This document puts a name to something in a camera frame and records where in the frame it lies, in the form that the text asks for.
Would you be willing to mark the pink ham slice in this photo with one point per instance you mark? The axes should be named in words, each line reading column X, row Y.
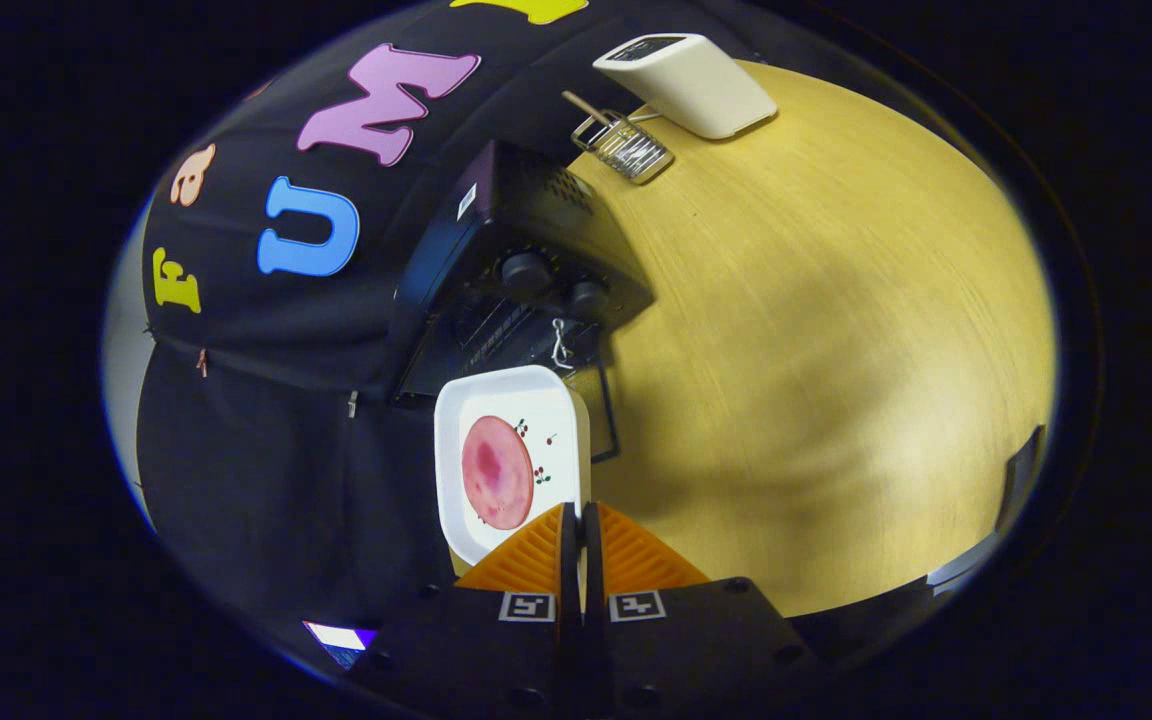
column 498, row 475

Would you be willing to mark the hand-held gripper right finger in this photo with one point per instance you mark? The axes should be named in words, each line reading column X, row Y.
column 696, row 650

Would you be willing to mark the white square plate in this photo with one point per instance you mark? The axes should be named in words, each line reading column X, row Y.
column 556, row 410

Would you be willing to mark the dark upright panel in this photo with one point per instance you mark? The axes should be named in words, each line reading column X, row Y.
column 1021, row 480

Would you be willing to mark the black toaster oven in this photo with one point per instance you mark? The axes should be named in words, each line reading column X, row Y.
column 496, row 210

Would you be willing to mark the red cloth clip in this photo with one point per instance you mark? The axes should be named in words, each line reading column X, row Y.
column 201, row 362

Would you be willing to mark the black backdrop cloth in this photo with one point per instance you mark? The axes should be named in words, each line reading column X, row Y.
column 266, row 470

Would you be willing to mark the white bread toaster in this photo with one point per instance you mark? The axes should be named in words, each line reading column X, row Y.
column 691, row 85

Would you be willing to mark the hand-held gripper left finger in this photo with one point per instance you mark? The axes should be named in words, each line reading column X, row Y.
column 476, row 650

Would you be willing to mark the silver edged flat device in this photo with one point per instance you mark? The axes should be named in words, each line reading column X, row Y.
column 341, row 637

